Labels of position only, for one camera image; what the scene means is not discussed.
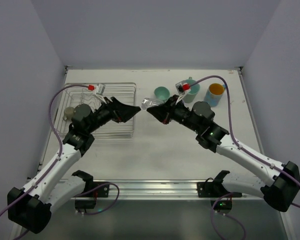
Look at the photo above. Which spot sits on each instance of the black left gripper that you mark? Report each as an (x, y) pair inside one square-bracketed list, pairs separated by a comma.
[(112, 110)]

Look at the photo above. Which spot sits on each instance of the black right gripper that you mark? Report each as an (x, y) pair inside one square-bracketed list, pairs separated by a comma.
[(171, 109)]

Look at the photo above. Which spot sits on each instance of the small green teal cup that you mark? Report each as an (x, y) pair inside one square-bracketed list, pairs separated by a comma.
[(162, 93)]

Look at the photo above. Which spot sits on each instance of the tall green mug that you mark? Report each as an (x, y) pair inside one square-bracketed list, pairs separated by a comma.
[(189, 98)]

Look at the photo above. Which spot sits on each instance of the olive ceramic mug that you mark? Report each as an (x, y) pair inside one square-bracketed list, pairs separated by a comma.
[(68, 113)]

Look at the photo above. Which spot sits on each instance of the blue butterfly mug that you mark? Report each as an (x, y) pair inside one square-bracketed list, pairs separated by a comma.
[(214, 94)]

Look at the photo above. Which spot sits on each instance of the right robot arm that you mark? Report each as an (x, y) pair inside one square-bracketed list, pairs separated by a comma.
[(273, 181)]

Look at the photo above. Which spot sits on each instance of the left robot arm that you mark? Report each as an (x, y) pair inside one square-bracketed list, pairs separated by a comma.
[(32, 205)]

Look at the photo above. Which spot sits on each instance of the left controller box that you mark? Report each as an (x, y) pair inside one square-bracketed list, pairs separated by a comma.
[(84, 205)]

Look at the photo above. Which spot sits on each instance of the controller box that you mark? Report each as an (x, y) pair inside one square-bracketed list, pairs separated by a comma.
[(223, 206), (84, 205)]

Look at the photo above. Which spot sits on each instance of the right controller box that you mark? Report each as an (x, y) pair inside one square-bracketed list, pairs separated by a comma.
[(223, 206)]

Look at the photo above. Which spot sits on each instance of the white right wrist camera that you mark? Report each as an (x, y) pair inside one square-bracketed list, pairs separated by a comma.
[(183, 88)]

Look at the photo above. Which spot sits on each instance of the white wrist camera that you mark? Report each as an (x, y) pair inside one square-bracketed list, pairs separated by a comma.
[(97, 91), (183, 88)]

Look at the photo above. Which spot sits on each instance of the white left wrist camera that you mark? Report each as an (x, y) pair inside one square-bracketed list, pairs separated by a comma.
[(97, 91)]

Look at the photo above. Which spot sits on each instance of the aluminium mounting rail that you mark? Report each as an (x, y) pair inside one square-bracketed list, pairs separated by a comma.
[(157, 190)]

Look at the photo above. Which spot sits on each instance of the left black base bracket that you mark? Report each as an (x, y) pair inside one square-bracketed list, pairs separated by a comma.
[(102, 192)]

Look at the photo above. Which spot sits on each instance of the black base bracket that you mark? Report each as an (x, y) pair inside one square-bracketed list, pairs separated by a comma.
[(212, 187), (102, 192)]

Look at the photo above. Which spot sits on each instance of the right black base bracket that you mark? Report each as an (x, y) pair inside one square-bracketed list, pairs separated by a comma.
[(212, 187)]

